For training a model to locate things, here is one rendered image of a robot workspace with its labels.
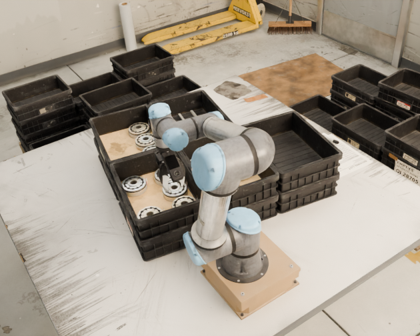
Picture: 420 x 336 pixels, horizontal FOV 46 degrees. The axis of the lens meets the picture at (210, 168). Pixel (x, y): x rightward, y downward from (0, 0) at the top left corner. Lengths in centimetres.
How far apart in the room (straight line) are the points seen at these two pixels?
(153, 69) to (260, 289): 233
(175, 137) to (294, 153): 81
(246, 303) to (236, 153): 65
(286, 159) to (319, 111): 146
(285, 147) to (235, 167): 106
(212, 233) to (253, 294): 32
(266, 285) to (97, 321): 61
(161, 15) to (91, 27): 80
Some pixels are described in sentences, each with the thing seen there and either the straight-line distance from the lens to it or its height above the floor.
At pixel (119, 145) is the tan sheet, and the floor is 83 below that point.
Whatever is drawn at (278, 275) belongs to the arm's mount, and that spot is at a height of 79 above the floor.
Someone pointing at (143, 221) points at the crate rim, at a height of 93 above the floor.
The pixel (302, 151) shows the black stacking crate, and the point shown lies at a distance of 229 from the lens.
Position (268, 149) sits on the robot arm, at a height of 140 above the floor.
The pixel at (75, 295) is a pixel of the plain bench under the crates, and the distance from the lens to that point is 196.
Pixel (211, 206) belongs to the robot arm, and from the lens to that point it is 140.
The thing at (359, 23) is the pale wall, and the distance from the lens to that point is 518.
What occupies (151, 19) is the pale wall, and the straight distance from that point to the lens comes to 560.
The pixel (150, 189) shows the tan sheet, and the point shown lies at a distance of 211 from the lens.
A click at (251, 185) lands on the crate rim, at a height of 92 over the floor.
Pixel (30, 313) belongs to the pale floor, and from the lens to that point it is 291.
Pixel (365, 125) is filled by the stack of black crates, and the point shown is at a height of 38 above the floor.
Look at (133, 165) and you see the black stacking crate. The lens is 215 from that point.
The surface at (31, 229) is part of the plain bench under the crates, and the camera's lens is 228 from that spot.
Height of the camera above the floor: 216
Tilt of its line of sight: 38 degrees down
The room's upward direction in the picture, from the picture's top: 4 degrees counter-clockwise
